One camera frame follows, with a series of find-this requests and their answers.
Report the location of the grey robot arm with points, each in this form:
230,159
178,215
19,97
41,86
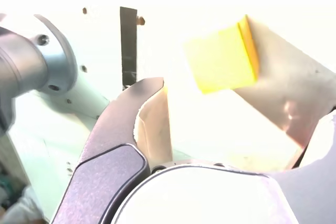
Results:
26,61

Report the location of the yellow cube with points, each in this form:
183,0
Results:
220,58

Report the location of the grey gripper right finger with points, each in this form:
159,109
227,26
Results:
210,200

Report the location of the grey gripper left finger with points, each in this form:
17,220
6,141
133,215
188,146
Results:
110,140

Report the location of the black tape strip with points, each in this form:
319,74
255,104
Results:
128,45

